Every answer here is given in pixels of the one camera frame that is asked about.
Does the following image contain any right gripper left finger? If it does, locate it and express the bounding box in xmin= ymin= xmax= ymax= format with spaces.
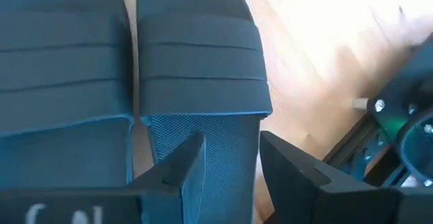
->
xmin=130 ymin=131 xmax=206 ymax=224

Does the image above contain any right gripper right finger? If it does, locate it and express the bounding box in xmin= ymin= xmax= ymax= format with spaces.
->
xmin=259 ymin=131 xmax=332 ymax=224

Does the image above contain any small beige peg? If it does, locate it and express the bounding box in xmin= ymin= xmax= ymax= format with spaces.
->
xmin=352 ymin=97 xmax=369 ymax=110

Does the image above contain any black aluminium table frame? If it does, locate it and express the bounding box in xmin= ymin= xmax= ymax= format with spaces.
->
xmin=323 ymin=114 xmax=410 ymax=188

